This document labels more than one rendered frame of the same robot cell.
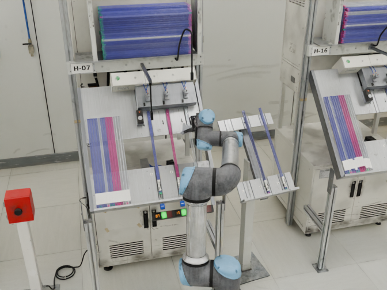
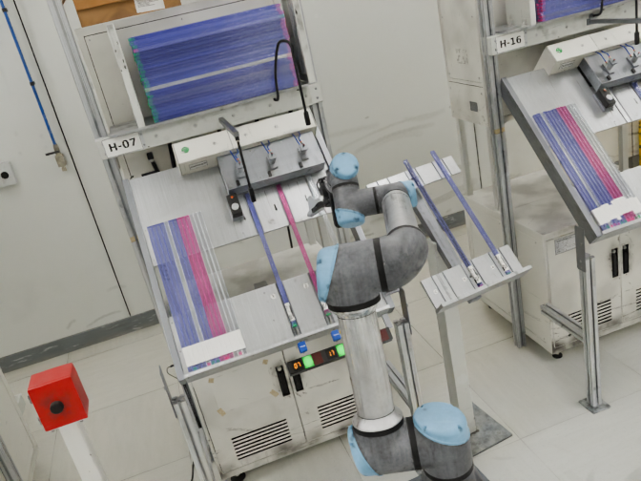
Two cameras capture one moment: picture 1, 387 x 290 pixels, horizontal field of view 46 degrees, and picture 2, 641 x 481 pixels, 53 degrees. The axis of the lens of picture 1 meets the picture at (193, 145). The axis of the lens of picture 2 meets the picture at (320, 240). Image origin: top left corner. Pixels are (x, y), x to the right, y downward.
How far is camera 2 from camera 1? 0.53 m
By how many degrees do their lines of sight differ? 5
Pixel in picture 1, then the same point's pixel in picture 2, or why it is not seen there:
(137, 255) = (281, 445)
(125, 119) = (212, 216)
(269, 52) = (424, 94)
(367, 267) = not seen: outside the picture
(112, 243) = (236, 432)
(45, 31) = (77, 130)
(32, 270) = not seen: outside the picture
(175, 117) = (295, 195)
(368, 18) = not seen: outside the picture
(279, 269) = (525, 421)
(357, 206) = (629, 290)
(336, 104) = (557, 122)
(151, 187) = (276, 318)
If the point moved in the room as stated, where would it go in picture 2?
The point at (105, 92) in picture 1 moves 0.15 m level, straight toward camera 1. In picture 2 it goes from (171, 179) to (173, 190)
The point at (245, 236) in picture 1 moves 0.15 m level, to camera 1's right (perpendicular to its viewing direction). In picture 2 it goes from (456, 375) to (497, 366)
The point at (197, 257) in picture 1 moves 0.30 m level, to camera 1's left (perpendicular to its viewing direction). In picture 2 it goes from (381, 416) to (246, 444)
